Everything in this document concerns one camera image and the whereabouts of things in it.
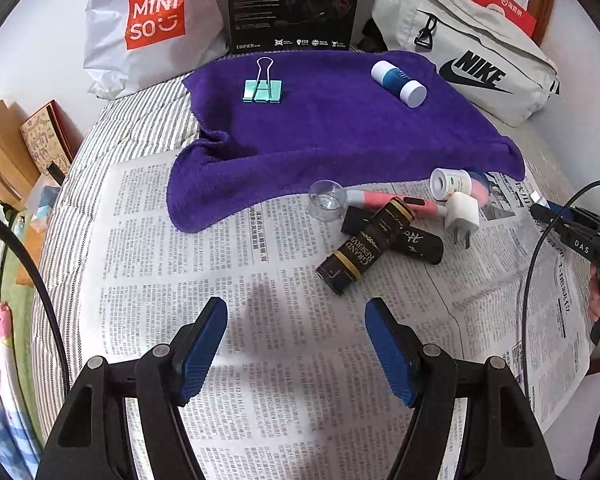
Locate black headphone box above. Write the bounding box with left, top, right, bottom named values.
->
left=226, top=0, right=365, bottom=52

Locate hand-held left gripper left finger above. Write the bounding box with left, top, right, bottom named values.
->
left=35, top=296, right=229, bottom=480

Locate grey waist bag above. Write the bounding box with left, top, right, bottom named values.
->
left=370, top=0, right=561, bottom=128

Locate pink and blue printed cloth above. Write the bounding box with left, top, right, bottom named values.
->
left=0, top=302, right=47, bottom=480

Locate white and blue bottle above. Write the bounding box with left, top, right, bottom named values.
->
left=370, top=60, right=427, bottom=108

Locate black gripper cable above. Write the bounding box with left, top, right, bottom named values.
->
left=0, top=208, right=76, bottom=391
left=522, top=180, right=600, bottom=411

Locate pink pen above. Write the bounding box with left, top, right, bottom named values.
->
left=347, top=191, right=448, bottom=217

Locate newspaper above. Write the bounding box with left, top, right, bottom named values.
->
left=94, top=160, right=593, bottom=480

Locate purple towel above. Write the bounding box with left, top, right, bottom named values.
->
left=167, top=50, right=526, bottom=235

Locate teal binder clip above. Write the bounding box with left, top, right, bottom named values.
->
left=242, top=57, right=283, bottom=104

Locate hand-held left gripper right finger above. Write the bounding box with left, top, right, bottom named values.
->
left=364, top=296, right=563, bottom=480

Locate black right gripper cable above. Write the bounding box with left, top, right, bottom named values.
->
left=522, top=180, right=600, bottom=411

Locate brown printed box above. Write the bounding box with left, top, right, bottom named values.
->
left=20, top=101, right=82, bottom=177

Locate clear plastic cap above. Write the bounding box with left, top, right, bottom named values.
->
left=308, top=180, right=351, bottom=223

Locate white jar with green label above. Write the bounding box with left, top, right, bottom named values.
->
left=429, top=167, right=473, bottom=201

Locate white charger plug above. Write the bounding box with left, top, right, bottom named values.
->
left=442, top=191, right=482, bottom=250

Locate light wooden furniture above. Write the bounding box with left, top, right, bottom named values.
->
left=0, top=100, right=37, bottom=211

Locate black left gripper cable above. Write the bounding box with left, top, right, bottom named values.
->
left=0, top=208, right=76, bottom=391

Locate dark wooden headboard post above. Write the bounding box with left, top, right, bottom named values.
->
left=526, top=0, right=559, bottom=47

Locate black tube with gold bands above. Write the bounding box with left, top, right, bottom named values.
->
left=316, top=199, right=415, bottom=296

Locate white plastic shopping bag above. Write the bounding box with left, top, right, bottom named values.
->
left=83, top=0, right=231, bottom=101

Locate light blue plastic packet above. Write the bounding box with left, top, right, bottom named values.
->
left=26, top=185, right=62, bottom=234

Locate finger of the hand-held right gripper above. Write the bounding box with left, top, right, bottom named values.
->
left=530, top=191, right=577, bottom=219
left=530, top=206, right=600, bottom=242

